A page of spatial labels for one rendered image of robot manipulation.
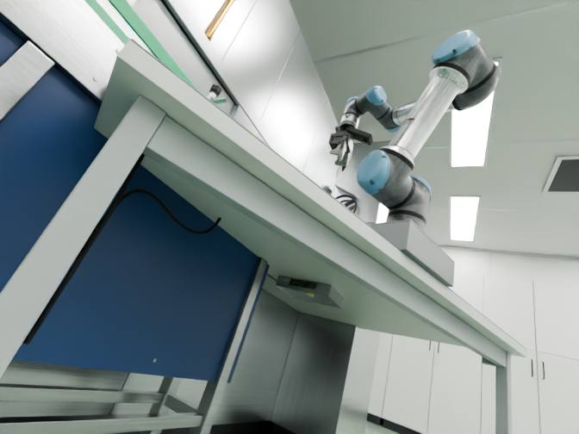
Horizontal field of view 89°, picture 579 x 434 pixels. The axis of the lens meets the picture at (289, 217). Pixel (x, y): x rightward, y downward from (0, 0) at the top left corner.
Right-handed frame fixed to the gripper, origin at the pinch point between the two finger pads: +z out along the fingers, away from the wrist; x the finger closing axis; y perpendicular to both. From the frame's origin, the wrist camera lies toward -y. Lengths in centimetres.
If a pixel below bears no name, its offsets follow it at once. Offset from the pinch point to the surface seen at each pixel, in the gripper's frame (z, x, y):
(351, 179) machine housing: -58, -90, 32
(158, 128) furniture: 49, 70, -4
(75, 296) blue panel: 74, 57, 16
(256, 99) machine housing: -29, 16, 45
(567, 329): -44, -365, -154
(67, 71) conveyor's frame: 42, 78, 14
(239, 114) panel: -10.7, 22.6, 42.0
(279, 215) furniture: 50, 48, -13
